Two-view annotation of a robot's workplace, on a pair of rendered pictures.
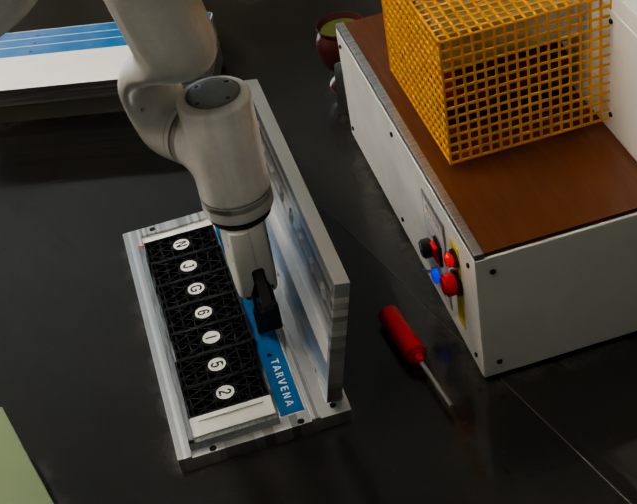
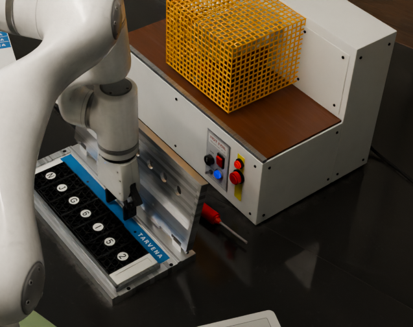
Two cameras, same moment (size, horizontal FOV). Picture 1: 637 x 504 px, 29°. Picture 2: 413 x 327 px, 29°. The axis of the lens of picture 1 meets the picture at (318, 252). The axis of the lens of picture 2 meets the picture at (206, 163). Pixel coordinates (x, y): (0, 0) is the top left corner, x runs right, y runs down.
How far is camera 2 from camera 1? 61 cm
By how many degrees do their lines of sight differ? 24
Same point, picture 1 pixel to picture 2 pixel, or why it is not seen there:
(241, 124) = (135, 102)
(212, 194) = (113, 143)
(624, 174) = (314, 109)
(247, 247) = (129, 171)
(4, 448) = not seen: hidden behind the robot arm
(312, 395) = (171, 249)
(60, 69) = not seen: outside the picture
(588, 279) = (305, 165)
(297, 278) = (146, 185)
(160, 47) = (112, 63)
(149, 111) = (73, 99)
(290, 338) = (142, 220)
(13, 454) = not seen: hidden behind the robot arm
